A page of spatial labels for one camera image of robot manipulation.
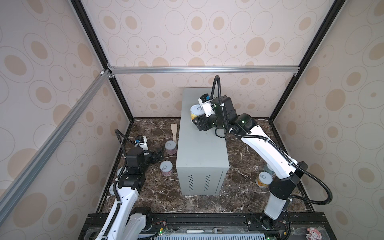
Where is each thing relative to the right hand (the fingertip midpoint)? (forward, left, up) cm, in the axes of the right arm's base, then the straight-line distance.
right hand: (199, 117), depth 71 cm
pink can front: (-12, +19, -28) cm, 36 cm away
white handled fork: (-42, +2, -35) cm, 55 cm away
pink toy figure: (-44, -52, -34) cm, 76 cm away
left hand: (-7, +20, -13) cm, 25 cm away
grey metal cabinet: (-21, -1, -2) cm, 21 cm away
